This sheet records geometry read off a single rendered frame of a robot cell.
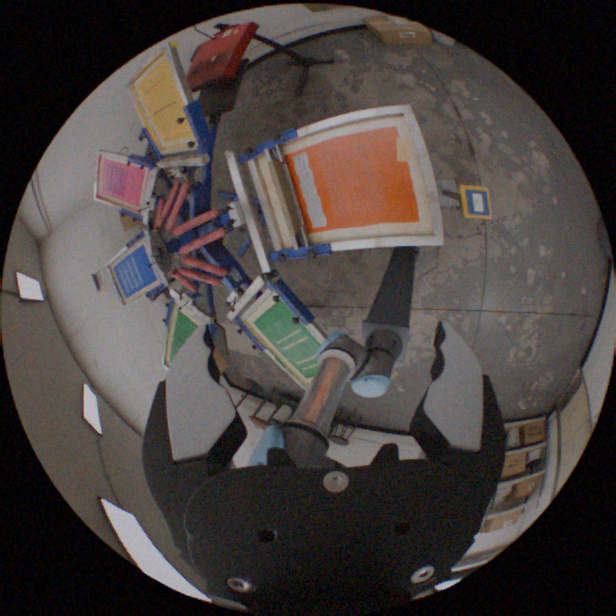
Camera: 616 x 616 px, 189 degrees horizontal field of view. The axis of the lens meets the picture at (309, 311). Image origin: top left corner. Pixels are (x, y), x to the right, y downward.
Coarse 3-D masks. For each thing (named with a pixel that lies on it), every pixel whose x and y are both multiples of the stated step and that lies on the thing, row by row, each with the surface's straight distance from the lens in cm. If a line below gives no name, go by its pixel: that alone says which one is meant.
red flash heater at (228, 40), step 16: (224, 32) 175; (240, 32) 155; (208, 48) 173; (224, 48) 152; (240, 48) 144; (192, 64) 177; (208, 64) 153; (224, 64) 137; (192, 80) 160; (208, 80) 141; (224, 80) 141
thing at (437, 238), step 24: (336, 120) 92; (360, 120) 92; (408, 120) 88; (264, 192) 107; (432, 192) 83; (264, 216) 108; (432, 216) 84; (336, 240) 96; (360, 240) 89; (384, 240) 87; (408, 240) 86; (432, 240) 86
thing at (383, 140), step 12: (360, 132) 92; (372, 132) 91; (384, 132) 90; (396, 132) 90; (324, 144) 95; (336, 144) 93; (348, 144) 92; (372, 144) 89; (384, 144) 89; (396, 144) 88; (288, 156) 103; (312, 156) 97; (384, 156) 88; (396, 156) 88; (288, 168) 102; (312, 168) 96; (384, 168) 88; (396, 168) 87; (408, 168) 87
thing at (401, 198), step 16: (384, 176) 87; (400, 176) 87; (320, 192) 95; (400, 192) 87; (304, 208) 99; (400, 208) 87; (416, 208) 87; (304, 224) 101; (336, 224) 94; (352, 224) 92; (368, 224) 90
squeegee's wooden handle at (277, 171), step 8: (272, 160) 95; (272, 168) 94; (280, 168) 97; (272, 176) 94; (280, 176) 94; (280, 184) 93; (288, 184) 97; (280, 192) 92; (288, 192) 95; (280, 200) 93; (288, 200) 94; (288, 208) 92; (288, 216) 92; (296, 216) 96; (288, 224) 93; (296, 224) 94; (296, 232) 93
